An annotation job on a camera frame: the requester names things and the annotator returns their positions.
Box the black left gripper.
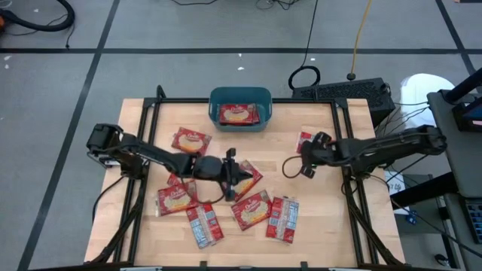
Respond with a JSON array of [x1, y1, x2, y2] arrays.
[[194, 148, 254, 202]]

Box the yellow cable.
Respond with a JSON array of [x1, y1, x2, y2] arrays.
[[348, 0, 374, 81]]

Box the black vacuum hose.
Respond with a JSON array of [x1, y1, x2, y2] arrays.
[[0, 0, 76, 33]]

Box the tangled black floor cables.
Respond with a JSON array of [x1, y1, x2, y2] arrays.
[[255, 0, 302, 11]]

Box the black table beam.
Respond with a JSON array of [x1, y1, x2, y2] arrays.
[[389, 172, 459, 211]]

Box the white round stool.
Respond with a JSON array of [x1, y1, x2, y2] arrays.
[[399, 73, 457, 133]]

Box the teal plastic basket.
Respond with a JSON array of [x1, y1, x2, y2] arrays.
[[208, 86, 273, 133]]

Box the dark keyboard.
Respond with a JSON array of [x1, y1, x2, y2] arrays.
[[463, 198, 482, 245]]

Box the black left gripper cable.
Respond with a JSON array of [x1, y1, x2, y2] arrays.
[[179, 179, 227, 206]]

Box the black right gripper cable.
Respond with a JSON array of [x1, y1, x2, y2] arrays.
[[282, 155, 307, 180]]

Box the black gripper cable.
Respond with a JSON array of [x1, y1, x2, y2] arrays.
[[282, 155, 307, 180], [179, 179, 227, 206]]

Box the thin black floor cable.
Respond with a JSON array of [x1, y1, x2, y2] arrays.
[[169, 0, 219, 7]]

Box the black aluminium table frame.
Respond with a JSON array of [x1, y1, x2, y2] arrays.
[[88, 84, 406, 271]]

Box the black device with blue screen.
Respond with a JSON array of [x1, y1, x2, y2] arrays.
[[451, 96, 482, 133]]

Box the grey side table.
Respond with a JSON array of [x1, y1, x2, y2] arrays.
[[427, 89, 482, 199]]

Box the white paper label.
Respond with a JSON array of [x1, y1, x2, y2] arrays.
[[383, 171, 407, 196]]

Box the black power cable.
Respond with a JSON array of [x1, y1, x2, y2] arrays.
[[288, 0, 322, 91]]

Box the black pole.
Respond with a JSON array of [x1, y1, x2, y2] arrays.
[[444, 67, 482, 103]]

